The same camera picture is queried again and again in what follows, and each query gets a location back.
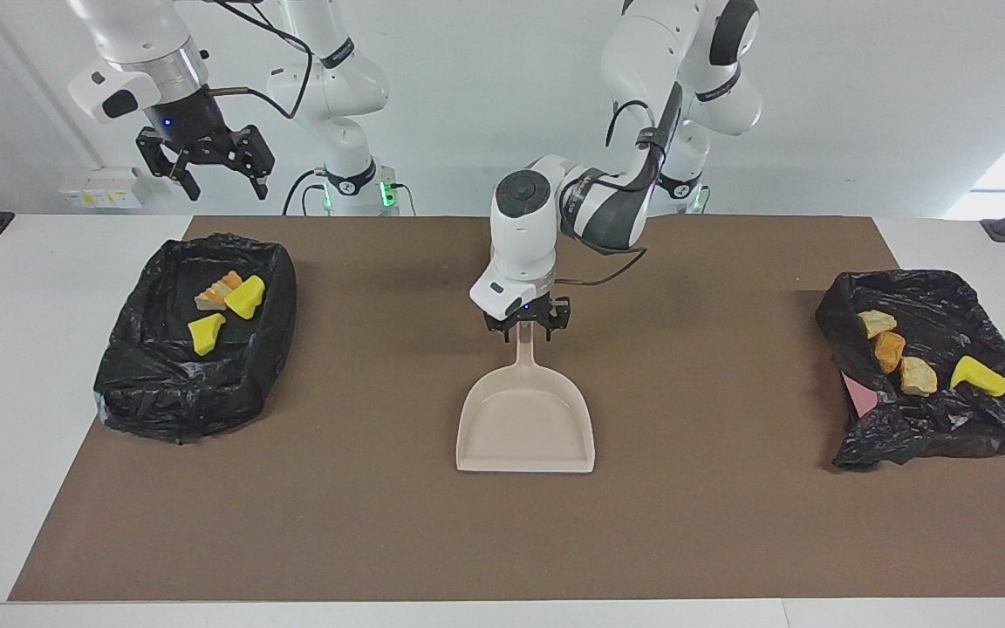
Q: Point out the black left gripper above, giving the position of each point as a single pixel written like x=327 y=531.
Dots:
x=530 y=312

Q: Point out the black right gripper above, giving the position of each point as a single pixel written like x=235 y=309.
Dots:
x=197 y=133

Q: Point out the beige plastic dustpan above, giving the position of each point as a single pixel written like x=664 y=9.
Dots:
x=524 y=419

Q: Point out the striped toy croissant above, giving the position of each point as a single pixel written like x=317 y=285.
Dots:
x=216 y=295
x=876 y=324
x=919 y=377

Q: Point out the yellow wavy sponge piece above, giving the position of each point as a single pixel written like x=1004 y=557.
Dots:
x=245 y=298

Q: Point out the yellow trapezoid sponge piece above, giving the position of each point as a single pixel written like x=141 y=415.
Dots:
x=206 y=334

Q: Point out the brown toy bread roll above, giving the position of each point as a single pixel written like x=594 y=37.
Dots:
x=889 y=351

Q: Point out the yellow notched sponge piece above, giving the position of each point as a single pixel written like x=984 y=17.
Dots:
x=980 y=376

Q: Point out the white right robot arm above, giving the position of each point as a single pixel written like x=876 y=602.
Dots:
x=140 y=44

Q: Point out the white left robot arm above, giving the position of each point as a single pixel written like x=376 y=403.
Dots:
x=555 y=209

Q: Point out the black bag lined rectangular bin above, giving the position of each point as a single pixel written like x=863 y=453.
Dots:
x=162 y=392

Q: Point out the pink plastic bin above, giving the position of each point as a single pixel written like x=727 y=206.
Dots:
x=860 y=397

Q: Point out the crumpled black trash bag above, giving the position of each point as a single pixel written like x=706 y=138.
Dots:
x=921 y=427

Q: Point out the brown paper table mat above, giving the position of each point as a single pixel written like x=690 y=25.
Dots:
x=502 y=541

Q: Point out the white wall socket box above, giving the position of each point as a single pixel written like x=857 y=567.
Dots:
x=105 y=187

